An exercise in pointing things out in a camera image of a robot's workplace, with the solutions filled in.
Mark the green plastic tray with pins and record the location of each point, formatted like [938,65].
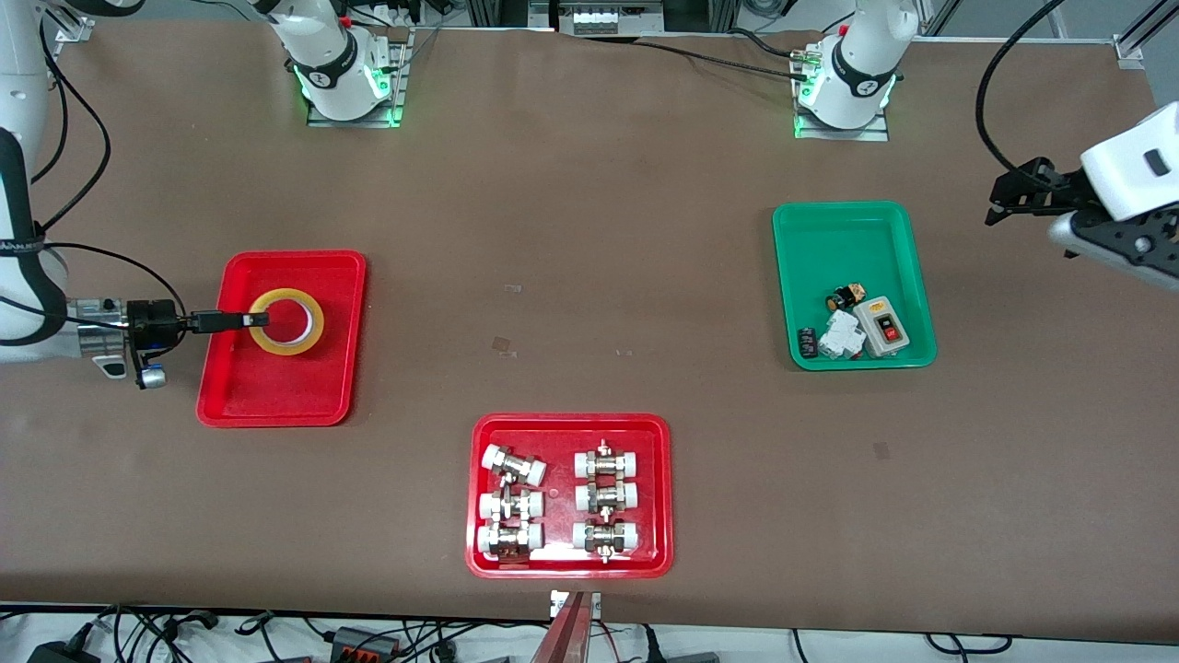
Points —
[857,258]

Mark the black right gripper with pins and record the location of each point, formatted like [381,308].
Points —
[152,322]

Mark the red metal camera pole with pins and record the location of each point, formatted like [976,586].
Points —
[564,640]

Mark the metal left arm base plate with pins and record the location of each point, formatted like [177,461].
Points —
[878,131]

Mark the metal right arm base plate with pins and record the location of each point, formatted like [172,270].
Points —
[398,92]

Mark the yellowish clear packing tape roll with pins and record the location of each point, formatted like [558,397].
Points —
[286,348]

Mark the black orange power brick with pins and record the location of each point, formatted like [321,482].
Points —
[364,643]

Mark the metal pipe fitting white caps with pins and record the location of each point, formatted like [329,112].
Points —
[605,536]
[605,463]
[514,465]
[605,497]
[509,538]
[511,505]

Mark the aluminium frame rail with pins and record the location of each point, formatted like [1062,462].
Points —
[1131,46]
[74,28]

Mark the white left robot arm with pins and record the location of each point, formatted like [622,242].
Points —
[866,37]

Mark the white circuit breaker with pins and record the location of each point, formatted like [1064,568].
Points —
[840,336]

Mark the black power adapter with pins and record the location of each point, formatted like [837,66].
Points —
[55,654]

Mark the grey on-off switch box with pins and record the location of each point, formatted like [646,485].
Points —
[880,329]

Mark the red plastic tray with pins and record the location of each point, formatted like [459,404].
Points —
[276,396]
[560,488]

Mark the small black orange coil component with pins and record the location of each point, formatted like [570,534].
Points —
[843,298]

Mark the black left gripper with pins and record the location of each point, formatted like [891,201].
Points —
[1033,184]

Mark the dark cylindrical capacitor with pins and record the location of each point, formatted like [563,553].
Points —
[808,343]

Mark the brown tape patch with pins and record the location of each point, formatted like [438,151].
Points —
[502,345]

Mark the grey power strip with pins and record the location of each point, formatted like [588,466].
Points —
[603,20]

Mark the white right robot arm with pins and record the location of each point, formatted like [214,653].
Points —
[322,37]

